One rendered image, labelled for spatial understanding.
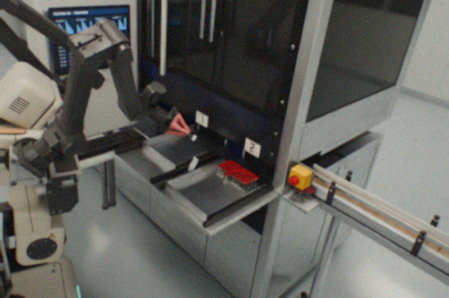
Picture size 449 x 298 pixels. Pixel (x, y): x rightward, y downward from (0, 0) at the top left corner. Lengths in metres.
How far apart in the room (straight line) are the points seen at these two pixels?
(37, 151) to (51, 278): 1.02
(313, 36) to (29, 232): 1.23
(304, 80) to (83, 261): 1.76
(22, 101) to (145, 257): 1.51
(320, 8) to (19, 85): 0.98
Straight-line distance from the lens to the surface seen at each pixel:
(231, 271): 2.18
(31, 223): 1.57
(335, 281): 2.64
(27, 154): 1.25
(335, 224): 1.76
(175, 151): 1.87
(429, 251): 1.58
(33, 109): 1.34
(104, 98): 2.12
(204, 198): 1.58
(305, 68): 1.43
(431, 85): 6.17
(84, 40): 1.00
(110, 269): 2.52
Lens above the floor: 1.84
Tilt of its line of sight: 28 degrees down
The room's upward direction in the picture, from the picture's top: 7 degrees clockwise
